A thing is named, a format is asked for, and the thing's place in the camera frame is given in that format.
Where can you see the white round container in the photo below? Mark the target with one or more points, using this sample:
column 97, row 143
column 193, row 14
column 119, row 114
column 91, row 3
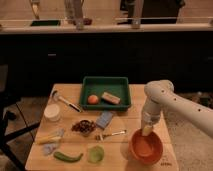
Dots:
column 52, row 112

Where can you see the brown sponge block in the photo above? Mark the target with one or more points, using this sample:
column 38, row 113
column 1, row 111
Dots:
column 110, row 98

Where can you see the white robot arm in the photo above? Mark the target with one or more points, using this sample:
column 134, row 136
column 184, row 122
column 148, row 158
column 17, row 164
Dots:
column 161, row 94

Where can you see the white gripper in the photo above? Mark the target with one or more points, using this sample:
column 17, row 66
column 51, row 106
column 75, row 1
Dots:
column 147, row 128

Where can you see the orange bowl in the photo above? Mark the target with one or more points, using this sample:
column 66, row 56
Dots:
column 147, row 150

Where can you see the bunch of dark grapes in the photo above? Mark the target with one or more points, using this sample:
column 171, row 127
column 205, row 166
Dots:
column 84, row 127

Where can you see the silver fork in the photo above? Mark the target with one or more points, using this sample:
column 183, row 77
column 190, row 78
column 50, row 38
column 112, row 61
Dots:
column 101, row 137

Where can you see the green chili pepper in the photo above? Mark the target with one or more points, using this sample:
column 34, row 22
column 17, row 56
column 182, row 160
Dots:
column 65, row 158

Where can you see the crumpled blue cloth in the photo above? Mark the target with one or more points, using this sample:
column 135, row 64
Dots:
column 49, row 148

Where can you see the orange fruit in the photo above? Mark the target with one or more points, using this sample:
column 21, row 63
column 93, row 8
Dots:
column 93, row 99

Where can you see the green plastic tray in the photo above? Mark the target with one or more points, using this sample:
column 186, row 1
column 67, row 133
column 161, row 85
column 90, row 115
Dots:
column 98, row 85

